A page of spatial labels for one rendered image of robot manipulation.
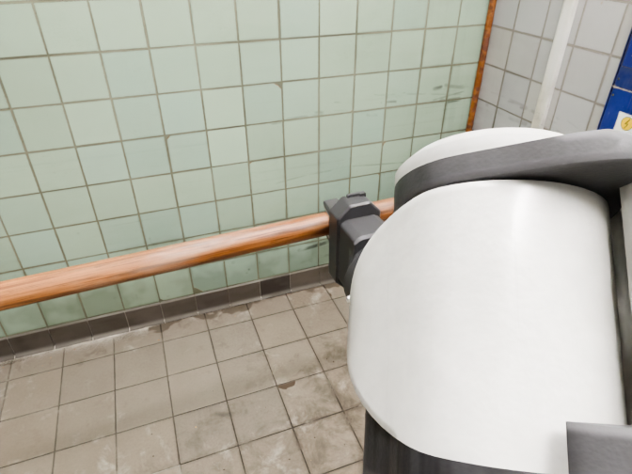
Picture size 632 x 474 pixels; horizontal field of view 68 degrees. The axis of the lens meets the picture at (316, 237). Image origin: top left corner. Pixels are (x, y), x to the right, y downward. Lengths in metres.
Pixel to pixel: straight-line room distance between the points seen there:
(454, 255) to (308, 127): 1.84
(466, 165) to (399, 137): 2.03
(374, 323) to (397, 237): 0.03
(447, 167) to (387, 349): 0.07
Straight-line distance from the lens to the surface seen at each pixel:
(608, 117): 1.83
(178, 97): 1.83
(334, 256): 0.56
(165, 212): 2.00
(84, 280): 0.56
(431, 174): 0.17
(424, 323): 0.16
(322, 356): 2.04
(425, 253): 0.16
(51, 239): 2.06
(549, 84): 2.01
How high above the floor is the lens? 1.51
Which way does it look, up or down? 33 degrees down
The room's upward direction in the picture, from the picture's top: straight up
